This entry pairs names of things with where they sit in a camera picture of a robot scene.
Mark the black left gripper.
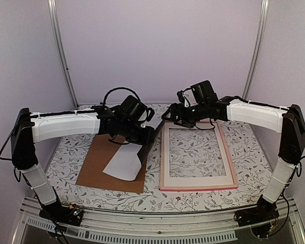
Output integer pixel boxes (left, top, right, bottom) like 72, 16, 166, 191
119, 120, 155, 146

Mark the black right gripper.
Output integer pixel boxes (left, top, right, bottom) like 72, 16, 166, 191
161, 102, 208, 129

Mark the brown backing board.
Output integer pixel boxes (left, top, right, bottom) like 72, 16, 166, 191
76, 135, 147, 193

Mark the photo print with white border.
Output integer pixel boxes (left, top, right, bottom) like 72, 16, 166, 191
102, 121, 166, 182

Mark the pink wooden picture frame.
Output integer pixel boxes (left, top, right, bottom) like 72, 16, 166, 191
159, 120, 239, 192

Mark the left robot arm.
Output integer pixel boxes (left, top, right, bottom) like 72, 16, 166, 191
11, 95, 155, 222

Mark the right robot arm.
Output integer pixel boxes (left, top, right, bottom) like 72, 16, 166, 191
162, 80, 305, 225

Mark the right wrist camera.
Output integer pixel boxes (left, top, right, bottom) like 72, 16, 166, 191
176, 88, 191, 107

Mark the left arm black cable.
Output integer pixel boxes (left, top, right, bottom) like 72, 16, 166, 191
103, 87, 140, 105

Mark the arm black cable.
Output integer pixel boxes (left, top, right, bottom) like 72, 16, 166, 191
103, 87, 140, 105
195, 119, 216, 130

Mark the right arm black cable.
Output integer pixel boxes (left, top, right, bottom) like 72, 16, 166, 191
195, 119, 216, 130

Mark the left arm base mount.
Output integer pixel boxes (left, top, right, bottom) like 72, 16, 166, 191
39, 202, 83, 226

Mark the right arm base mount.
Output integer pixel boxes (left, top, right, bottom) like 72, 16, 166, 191
233, 206, 279, 227

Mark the left aluminium corner post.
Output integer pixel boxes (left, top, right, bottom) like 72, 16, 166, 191
47, 0, 79, 108

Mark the aluminium corner post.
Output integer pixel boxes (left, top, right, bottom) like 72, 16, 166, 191
242, 0, 269, 100
47, 0, 79, 108

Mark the right aluminium corner post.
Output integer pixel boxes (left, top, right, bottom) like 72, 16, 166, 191
242, 0, 269, 100

